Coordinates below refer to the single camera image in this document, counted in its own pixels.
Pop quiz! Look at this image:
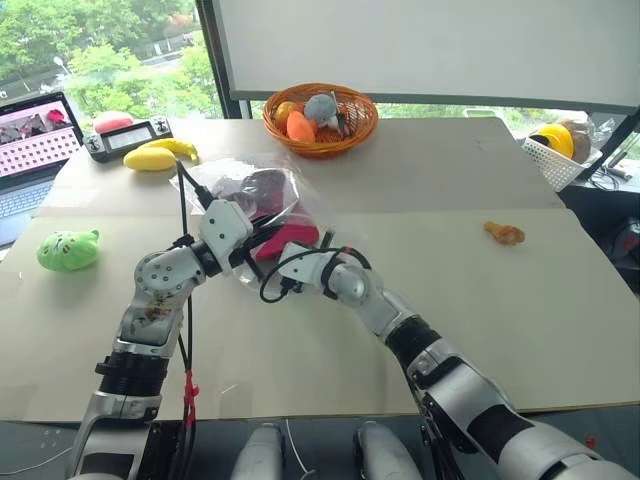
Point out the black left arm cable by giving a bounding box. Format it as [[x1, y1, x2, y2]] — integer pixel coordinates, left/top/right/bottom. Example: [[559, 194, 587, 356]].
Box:
[[172, 158, 221, 480]]

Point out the red plush toy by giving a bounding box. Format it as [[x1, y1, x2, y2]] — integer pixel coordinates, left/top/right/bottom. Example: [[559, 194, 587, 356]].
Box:
[[93, 110, 136, 134]]

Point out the black side table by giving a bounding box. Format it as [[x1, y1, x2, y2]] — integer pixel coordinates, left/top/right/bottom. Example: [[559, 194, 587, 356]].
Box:
[[557, 112, 640, 266]]

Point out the dark window pillar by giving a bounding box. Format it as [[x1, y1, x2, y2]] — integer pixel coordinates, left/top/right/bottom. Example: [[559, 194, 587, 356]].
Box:
[[194, 0, 253, 120]]

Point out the yellow round toy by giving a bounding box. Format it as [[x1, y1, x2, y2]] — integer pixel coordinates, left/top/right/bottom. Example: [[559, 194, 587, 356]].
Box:
[[529, 123, 574, 161]]

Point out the white string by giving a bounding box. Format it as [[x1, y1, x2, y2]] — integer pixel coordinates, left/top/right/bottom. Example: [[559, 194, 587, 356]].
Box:
[[284, 418, 317, 480]]

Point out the brown round toy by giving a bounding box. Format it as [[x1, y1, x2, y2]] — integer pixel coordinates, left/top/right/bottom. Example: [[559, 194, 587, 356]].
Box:
[[557, 118, 597, 164]]

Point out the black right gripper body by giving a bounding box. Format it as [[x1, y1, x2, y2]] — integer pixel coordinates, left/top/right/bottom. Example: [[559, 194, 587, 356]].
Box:
[[278, 277, 308, 298]]

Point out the white board panel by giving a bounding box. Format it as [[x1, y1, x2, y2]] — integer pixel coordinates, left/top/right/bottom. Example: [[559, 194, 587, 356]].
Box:
[[211, 0, 640, 109]]

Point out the black remote controller with screen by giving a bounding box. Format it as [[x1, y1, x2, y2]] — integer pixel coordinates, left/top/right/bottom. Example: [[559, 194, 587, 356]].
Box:
[[81, 115, 175, 164]]

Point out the grey rounded shape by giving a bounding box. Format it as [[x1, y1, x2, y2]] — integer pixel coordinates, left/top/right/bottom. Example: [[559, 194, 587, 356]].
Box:
[[233, 423, 288, 480], [353, 421, 424, 480]]

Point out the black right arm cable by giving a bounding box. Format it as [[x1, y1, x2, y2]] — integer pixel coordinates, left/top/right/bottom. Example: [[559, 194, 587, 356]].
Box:
[[258, 246, 372, 305]]

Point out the clear plastic bag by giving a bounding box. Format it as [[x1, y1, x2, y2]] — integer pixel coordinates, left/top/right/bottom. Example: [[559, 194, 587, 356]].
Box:
[[168, 154, 351, 294]]

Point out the open laptop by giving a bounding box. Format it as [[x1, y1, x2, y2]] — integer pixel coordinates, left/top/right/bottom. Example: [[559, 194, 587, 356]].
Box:
[[0, 90, 85, 250]]

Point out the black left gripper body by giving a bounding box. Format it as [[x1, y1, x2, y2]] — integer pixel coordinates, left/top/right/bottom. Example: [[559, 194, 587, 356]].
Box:
[[242, 222, 274, 259]]

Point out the orange toy carrot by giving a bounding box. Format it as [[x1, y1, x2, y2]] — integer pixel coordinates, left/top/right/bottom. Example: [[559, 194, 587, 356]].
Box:
[[286, 110, 319, 143]]

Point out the white plastic basket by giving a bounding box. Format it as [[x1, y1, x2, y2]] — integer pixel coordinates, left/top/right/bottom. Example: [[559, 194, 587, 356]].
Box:
[[520, 134, 604, 193]]

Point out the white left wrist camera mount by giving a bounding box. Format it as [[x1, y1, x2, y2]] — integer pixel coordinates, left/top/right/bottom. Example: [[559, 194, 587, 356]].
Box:
[[197, 199, 255, 277]]

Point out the red and black device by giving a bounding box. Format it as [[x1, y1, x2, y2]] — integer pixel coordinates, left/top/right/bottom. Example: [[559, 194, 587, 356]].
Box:
[[616, 217, 640, 272]]

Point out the yellow toy mango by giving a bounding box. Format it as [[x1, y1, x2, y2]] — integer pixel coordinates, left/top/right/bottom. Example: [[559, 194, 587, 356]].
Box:
[[122, 146, 179, 173]]

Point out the yellow toy banana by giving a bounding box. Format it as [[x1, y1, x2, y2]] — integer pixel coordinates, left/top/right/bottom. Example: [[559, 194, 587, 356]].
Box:
[[137, 138, 200, 163]]

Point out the green plush toy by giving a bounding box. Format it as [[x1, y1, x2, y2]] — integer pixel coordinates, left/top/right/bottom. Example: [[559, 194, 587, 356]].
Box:
[[35, 228, 101, 274]]

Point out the orange toy drumstick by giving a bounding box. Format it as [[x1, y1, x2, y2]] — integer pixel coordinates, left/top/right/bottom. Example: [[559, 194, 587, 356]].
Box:
[[482, 220, 528, 248]]

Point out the yellow orange toy fruit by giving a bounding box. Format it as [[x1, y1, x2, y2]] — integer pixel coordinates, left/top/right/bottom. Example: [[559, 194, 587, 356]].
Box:
[[274, 101, 300, 126]]

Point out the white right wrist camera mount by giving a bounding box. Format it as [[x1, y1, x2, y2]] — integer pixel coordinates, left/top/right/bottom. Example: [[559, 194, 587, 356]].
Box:
[[276, 240, 342, 287]]

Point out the grey plush toy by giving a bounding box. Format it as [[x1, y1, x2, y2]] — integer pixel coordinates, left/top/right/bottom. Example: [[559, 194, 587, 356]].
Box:
[[303, 92, 347, 133]]

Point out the orange wicker basket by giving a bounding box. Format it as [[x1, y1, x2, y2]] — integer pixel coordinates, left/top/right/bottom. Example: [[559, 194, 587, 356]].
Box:
[[262, 82, 380, 161]]

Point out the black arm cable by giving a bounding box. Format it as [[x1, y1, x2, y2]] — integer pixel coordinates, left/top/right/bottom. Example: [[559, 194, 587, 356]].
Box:
[[258, 246, 372, 305], [172, 158, 221, 480]]

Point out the crumpled clear wrapper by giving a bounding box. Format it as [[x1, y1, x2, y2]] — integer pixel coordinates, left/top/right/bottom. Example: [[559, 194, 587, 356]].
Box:
[[587, 113, 619, 149]]

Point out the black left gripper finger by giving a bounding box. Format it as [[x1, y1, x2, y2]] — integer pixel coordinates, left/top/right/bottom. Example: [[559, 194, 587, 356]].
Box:
[[252, 209, 296, 235], [254, 225, 301, 251]]

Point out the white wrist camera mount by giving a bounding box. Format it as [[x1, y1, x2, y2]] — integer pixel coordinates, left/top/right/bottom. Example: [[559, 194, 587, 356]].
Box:
[[276, 240, 342, 287], [197, 199, 255, 277]]

